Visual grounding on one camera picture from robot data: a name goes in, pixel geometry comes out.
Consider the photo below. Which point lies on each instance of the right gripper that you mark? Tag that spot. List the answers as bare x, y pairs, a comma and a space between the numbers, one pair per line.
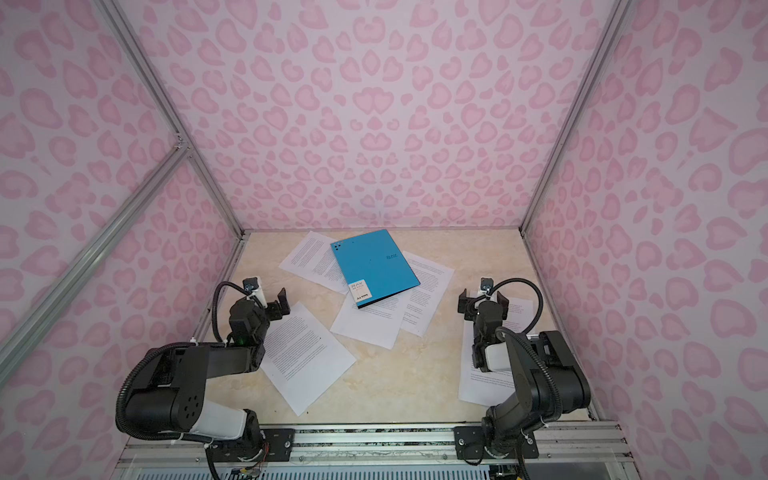
482, 306

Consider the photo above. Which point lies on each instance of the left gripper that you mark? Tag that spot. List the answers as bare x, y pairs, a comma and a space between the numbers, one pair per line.
274, 306

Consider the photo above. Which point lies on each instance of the printed paper sheet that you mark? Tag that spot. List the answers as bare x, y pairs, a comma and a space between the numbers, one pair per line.
303, 359
377, 324
494, 387

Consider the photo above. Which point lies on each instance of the blue folder black inside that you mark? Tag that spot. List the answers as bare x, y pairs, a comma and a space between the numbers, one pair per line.
373, 267

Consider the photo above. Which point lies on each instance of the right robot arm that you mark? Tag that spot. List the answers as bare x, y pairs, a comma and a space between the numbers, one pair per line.
547, 380

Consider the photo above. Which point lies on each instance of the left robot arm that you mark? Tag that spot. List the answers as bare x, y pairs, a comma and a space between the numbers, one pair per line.
163, 397

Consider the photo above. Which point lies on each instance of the centre right paper sheet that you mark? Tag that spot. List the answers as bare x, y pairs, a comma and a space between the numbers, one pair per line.
422, 301

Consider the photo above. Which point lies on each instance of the back left paper sheet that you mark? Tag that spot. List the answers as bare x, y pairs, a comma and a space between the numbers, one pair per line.
314, 260

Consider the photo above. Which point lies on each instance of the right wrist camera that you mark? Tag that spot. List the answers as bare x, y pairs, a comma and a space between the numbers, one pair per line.
485, 286

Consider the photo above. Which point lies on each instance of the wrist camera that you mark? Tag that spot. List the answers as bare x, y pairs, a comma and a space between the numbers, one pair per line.
485, 286
255, 287

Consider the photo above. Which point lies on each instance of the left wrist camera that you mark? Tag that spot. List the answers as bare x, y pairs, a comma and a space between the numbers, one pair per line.
255, 287

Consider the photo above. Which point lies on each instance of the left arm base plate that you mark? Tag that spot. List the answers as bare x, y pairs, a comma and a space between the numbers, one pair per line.
269, 445

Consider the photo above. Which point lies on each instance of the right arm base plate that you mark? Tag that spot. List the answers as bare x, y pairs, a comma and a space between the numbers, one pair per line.
474, 443

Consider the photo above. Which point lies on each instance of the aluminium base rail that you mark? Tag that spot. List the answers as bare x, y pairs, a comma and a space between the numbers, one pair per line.
445, 444

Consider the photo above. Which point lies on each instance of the diagonal aluminium frame bar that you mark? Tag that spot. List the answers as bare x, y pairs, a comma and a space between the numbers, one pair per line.
39, 319

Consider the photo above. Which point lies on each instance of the left corner aluminium post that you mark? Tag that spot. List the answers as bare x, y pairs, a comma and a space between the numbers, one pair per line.
128, 40

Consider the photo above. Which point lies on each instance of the corner aluminium post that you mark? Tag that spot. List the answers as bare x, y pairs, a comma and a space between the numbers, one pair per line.
607, 41
128, 40

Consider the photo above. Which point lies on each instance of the right corner aluminium post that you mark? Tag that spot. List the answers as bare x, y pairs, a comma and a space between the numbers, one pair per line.
607, 41

